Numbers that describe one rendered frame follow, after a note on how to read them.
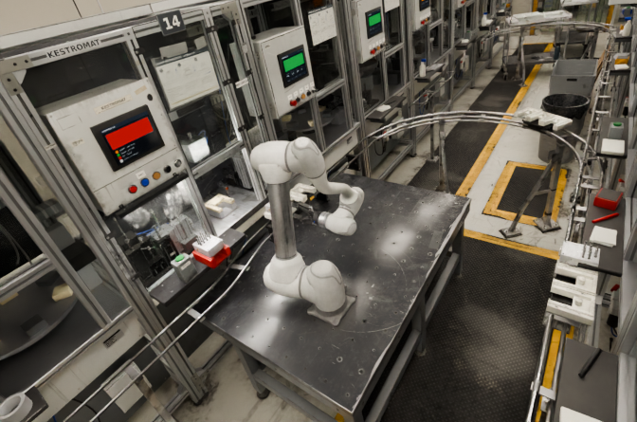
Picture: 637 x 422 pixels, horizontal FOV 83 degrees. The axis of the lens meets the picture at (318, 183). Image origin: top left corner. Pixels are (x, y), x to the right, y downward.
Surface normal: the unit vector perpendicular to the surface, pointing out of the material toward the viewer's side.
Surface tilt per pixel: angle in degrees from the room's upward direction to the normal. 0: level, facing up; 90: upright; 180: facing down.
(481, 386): 0
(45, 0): 90
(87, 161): 90
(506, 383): 0
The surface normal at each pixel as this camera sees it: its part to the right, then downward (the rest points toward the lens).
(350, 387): -0.18, -0.84
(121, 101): 0.80, 0.18
